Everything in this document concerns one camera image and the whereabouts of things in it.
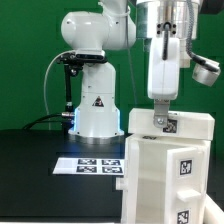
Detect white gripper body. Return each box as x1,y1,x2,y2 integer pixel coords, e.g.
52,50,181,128
147,22,180,100

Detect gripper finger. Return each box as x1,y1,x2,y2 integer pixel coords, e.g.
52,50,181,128
153,99,170,128

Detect white cabinet block part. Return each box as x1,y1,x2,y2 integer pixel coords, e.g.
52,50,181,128
128,108,215,141

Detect white cabinet box body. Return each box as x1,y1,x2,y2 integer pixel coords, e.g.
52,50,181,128
116,134,210,224

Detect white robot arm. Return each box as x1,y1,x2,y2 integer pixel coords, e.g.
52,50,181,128
61,0,224,144

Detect white bar at right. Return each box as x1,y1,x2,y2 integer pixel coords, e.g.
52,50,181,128
203,196,224,224

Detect black cables at base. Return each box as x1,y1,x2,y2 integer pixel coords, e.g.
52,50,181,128
21,111,76,131

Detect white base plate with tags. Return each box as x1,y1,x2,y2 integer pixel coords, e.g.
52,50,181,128
53,157,124,176

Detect grey camera cable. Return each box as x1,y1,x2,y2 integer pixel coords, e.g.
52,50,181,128
43,49,76,132

